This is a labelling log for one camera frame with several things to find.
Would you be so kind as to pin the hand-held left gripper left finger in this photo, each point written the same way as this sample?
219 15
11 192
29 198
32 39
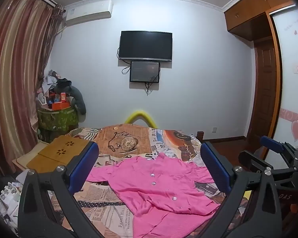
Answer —
84 166

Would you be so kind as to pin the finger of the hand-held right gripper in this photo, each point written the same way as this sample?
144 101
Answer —
252 161
270 142

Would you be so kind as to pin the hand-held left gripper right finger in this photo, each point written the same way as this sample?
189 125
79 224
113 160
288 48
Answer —
213 168

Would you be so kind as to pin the pink knit cardigan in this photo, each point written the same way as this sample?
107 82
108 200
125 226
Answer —
154 195

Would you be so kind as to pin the pile of clothes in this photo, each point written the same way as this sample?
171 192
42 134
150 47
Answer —
49 79

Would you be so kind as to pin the bamboo lap desk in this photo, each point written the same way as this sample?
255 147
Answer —
54 151

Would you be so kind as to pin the green patterned storage box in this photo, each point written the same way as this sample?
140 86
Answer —
57 120

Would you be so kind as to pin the white heart print wardrobe door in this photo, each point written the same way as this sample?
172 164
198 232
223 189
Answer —
288 91

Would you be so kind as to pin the orange box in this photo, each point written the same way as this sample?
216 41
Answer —
60 106

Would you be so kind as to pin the grey plush pillow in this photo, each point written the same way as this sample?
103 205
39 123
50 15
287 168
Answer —
78 99

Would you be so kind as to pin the small red box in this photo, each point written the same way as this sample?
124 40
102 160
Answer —
63 97

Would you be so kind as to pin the yellow foam tube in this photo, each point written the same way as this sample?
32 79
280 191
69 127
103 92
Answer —
139 112

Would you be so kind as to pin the white plastic basket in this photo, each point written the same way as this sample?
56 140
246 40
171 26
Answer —
41 98

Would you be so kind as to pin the pile of papers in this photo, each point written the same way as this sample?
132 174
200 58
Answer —
7 195

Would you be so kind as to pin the striped satin curtain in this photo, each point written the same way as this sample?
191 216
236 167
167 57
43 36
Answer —
12 79

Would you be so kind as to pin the wooden overhead cabinet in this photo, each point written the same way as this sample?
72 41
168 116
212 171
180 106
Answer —
250 7

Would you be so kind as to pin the wooden bed post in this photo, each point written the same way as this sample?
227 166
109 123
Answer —
200 136

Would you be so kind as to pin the small black wall monitor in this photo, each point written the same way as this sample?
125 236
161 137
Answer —
144 71

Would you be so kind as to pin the large black wall television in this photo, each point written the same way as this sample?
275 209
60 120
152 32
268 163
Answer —
145 45

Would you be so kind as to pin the white wall air conditioner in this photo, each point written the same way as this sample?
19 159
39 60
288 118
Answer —
89 12

